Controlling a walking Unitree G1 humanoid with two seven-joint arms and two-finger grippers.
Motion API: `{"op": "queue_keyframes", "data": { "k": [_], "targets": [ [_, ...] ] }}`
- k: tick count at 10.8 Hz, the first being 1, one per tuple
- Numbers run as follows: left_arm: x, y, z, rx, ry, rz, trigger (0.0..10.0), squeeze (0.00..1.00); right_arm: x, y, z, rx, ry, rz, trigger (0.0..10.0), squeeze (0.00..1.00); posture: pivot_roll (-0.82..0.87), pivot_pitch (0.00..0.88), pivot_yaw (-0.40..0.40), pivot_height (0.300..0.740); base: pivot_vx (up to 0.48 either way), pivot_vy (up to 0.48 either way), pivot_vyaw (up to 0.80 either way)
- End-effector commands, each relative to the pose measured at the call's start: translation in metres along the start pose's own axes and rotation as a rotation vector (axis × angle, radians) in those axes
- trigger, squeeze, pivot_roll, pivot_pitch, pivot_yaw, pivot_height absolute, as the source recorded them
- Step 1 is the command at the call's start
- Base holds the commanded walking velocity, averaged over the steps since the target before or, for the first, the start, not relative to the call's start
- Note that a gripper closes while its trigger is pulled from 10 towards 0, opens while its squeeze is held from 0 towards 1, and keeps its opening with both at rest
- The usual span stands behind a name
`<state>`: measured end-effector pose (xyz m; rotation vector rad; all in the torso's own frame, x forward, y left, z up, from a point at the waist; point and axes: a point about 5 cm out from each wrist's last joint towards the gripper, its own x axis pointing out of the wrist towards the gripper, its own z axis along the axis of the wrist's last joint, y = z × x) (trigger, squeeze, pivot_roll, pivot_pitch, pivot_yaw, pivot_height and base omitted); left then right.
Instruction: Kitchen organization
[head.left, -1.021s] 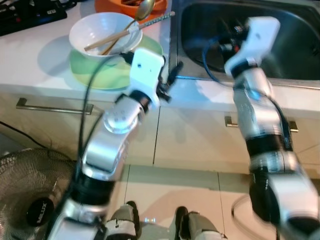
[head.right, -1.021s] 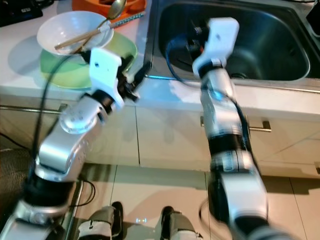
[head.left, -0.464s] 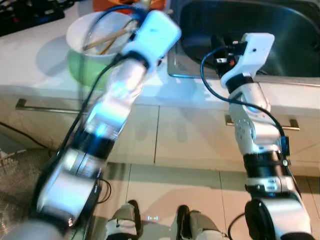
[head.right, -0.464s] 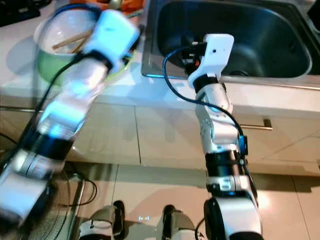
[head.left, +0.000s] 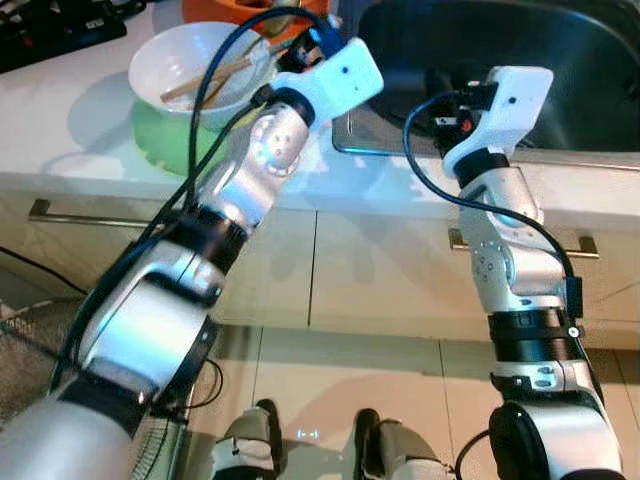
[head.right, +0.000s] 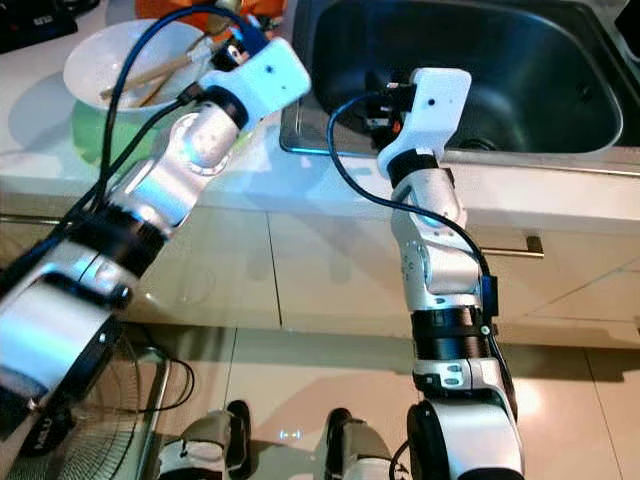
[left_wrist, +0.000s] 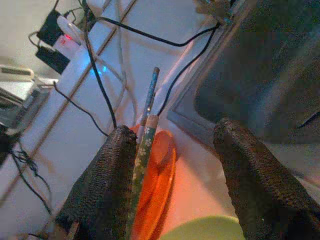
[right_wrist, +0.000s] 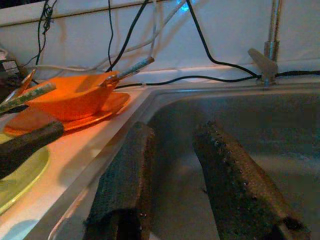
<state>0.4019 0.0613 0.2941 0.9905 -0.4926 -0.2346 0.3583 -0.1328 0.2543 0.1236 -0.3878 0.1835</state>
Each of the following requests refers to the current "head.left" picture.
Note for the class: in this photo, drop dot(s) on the wooden chopstick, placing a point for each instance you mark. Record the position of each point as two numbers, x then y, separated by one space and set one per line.
185 88
225 80

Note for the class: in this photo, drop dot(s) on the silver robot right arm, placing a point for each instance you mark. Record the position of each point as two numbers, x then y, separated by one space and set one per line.
515 270

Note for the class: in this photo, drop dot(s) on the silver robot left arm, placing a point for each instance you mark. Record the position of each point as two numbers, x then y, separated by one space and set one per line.
150 320

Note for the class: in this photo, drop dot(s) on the steel kitchen sink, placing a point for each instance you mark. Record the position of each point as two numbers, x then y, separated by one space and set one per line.
560 60

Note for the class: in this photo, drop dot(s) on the orange bowl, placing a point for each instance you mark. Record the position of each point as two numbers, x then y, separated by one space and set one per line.
215 10

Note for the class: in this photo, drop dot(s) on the white bowl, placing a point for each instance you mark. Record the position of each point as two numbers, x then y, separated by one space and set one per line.
165 65

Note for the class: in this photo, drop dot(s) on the green plate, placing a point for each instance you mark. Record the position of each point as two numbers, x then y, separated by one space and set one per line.
165 145

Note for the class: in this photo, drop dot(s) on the white cabinet door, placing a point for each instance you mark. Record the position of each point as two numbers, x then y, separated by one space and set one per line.
270 270
390 280

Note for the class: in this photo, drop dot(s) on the black stove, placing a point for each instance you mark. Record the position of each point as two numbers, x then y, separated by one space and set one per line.
50 30

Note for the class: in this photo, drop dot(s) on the grey robot right leg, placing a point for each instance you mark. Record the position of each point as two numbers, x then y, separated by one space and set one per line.
400 450

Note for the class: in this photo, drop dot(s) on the grey standing fan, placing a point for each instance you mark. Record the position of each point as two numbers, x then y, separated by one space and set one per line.
30 350

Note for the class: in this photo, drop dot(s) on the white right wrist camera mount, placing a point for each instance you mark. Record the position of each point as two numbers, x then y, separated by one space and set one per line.
510 100

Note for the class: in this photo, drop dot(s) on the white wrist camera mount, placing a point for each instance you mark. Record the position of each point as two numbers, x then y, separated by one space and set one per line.
340 82
510 100

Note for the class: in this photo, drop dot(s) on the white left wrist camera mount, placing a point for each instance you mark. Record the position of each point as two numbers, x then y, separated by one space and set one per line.
340 82

